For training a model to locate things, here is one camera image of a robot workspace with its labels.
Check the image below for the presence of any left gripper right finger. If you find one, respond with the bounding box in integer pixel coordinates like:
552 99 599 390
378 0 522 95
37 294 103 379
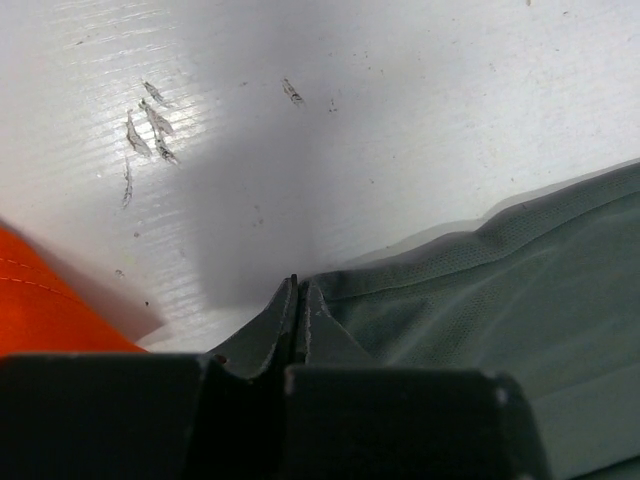
297 281 376 367

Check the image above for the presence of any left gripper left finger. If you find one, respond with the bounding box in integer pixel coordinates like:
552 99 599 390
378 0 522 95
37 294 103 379
208 275 298 381

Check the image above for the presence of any dark grey t shirt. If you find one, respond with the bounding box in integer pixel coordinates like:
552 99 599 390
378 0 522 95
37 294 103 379
312 164 639 479

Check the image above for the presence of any orange t shirt on table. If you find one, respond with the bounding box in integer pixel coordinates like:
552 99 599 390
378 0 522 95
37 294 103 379
1 220 155 357

